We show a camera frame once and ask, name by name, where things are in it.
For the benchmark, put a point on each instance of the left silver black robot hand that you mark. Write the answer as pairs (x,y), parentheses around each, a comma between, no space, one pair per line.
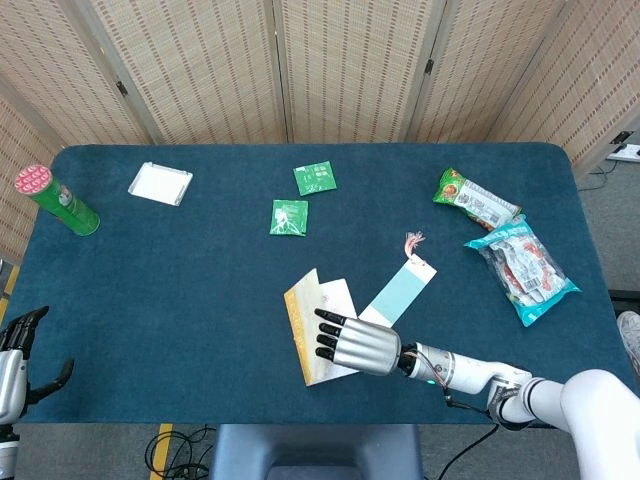
(11,380)

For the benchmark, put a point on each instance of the green sachet with leaf print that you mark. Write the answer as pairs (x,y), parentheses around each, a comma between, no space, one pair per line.
(289,217)

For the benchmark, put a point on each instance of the teal and white tasselled bookmark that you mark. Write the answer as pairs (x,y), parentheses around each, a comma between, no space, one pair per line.
(395,295)

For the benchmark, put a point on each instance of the white power strip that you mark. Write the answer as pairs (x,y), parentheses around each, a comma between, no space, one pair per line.
(627,152)

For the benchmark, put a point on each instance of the white sneaker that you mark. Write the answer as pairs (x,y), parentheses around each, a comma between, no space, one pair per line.
(631,340)

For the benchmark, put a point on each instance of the green sachet with white text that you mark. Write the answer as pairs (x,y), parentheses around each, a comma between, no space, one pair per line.
(315,178)

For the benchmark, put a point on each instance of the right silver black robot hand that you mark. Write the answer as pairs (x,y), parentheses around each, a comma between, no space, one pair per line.
(367,347)

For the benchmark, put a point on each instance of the white square plastic tray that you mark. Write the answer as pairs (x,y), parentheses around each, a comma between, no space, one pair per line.
(160,183)

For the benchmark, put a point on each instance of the dark blue table cloth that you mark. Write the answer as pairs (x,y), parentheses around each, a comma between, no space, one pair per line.
(175,300)

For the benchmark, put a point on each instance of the green snack packet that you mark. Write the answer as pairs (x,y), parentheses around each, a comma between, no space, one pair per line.
(475,200)

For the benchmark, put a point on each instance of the metal screen hinge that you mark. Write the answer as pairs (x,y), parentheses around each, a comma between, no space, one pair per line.
(429,66)
(121,88)

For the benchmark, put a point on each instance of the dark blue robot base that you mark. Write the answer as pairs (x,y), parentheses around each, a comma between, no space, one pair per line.
(315,445)

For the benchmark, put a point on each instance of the clear bag with teal edges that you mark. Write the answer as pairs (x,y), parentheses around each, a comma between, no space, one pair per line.
(525,270)

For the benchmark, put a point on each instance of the white notebook with orange spine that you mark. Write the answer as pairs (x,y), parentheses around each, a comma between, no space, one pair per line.
(305,310)

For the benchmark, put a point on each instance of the woven bamboo folding screen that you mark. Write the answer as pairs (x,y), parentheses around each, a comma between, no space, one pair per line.
(200,65)

